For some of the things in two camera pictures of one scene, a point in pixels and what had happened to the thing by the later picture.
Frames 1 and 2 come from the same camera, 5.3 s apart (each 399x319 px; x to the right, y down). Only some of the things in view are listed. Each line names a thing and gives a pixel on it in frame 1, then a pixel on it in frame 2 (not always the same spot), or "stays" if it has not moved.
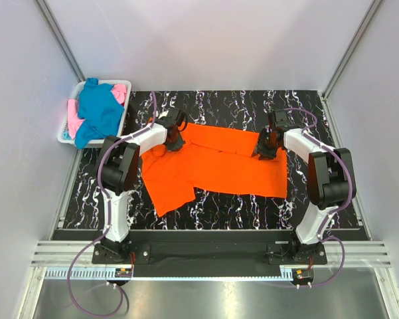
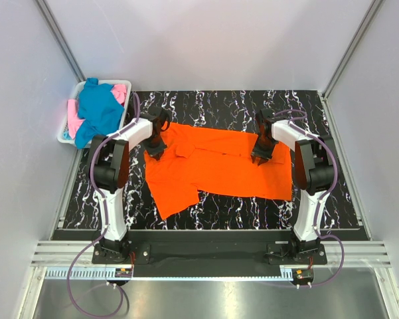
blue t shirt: (101, 110) stays
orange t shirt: (215, 159) stays
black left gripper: (177, 145) → (159, 150)
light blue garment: (66, 135) stays
